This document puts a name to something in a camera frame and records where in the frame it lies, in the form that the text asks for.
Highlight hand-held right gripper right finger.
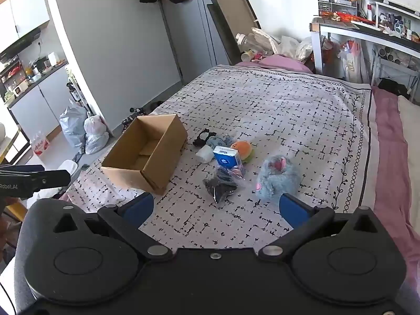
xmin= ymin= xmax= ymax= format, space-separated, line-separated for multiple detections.
xmin=259 ymin=192 xmax=392 ymax=257

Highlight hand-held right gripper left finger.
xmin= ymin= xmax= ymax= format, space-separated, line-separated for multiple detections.
xmin=29 ymin=192 xmax=173 ymax=260

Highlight brown cardboard box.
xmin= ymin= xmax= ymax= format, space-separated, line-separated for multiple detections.
xmin=101 ymin=114 xmax=188 ymax=195

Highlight black cloth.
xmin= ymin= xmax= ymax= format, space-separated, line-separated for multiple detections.
xmin=202 ymin=167 xmax=239 ymax=208

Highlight orange burger plush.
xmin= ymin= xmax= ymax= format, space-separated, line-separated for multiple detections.
xmin=230 ymin=140 xmax=253 ymax=162

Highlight blue tissue pack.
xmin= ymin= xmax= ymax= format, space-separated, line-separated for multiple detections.
xmin=213 ymin=146 xmax=246 ymax=178

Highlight white soft pouch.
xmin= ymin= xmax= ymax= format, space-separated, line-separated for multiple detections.
xmin=196 ymin=145 xmax=216 ymax=163

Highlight grey-blue knitted cloth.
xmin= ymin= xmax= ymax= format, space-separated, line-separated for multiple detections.
xmin=206 ymin=136 xmax=231 ymax=150

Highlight red and white bag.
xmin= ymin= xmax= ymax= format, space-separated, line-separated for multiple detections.
xmin=30 ymin=131 xmax=51 ymax=157

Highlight grey plastic bag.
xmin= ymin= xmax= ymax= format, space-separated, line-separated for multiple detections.
xmin=59 ymin=100 xmax=88 ymax=148

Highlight kitchen counter cabinet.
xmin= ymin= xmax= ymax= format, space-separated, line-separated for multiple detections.
xmin=0 ymin=61 xmax=72 ymax=146

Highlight white plastic bag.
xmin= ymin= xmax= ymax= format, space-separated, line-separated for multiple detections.
xmin=83 ymin=112 xmax=110 ymax=154

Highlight black fuzzy plush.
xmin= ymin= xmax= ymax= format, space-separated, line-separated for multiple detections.
xmin=192 ymin=128 xmax=213 ymax=148

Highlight white black-patterned blanket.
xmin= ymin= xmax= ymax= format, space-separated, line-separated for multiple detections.
xmin=60 ymin=65 xmax=380 ymax=260

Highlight pink bed sheet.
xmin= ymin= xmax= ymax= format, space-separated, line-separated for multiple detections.
xmin=235 ymin=54 xmax=420 ymax=291

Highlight cream pillow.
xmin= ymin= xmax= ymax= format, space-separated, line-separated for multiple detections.
xmin=396 ymin=94 xmax=420 ymax=186

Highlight crumpled white plastic bags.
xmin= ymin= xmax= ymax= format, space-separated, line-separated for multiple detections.
xmin=252 ymin=27 xmax=314 ymax=62

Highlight clear plastic jar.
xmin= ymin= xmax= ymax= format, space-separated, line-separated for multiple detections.
xmin=235 ymin=33 xmax=274 ymax=56

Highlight grey door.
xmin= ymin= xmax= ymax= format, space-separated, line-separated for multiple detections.
xmin=159 ymin=0 xmax=232 ymax=84

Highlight white desk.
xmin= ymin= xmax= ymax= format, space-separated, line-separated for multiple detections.
xmin=310 ymin=16 xmax=420 ymax=107

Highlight black-framed brown board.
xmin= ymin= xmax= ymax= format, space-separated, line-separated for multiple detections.
xmin=208 ymin=0 xmax=263 ymax=66

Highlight grey desktop drawer organizer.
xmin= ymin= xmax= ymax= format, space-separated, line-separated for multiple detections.
xmin=316 ymin=0 xmax=360 ymax=17

